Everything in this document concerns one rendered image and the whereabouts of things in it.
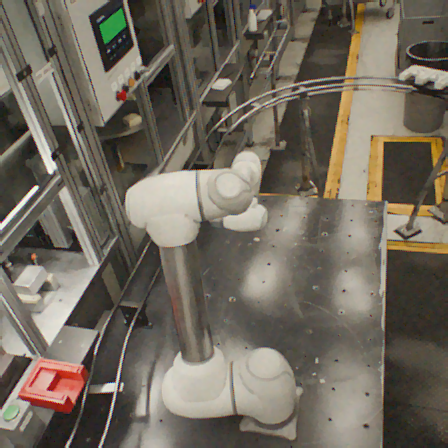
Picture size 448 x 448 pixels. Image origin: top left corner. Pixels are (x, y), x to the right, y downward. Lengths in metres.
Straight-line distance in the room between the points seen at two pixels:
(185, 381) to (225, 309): 0.55
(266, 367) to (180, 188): 0.58
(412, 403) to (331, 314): 0.76
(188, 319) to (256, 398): 0.31
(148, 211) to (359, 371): 0.94
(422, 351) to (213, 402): 1.43
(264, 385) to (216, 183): 0.60
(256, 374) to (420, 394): 1.24
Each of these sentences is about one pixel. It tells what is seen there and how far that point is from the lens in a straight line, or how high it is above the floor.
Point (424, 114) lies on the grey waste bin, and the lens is 4.19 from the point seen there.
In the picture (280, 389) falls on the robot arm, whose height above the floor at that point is 0.90.
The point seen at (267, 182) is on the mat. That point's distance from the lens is 3.68.
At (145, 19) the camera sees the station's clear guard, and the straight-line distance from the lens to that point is 2.33.
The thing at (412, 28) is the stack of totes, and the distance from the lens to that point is 4.71.
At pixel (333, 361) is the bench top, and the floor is 0.68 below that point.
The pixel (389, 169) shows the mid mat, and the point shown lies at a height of 0.01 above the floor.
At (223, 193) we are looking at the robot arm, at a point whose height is 1.48.
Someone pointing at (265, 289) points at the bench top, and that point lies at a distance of 1.98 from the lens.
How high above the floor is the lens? 2.15
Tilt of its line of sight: 40 degrees down
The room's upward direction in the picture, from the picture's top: 10 degrees counter-clockwise
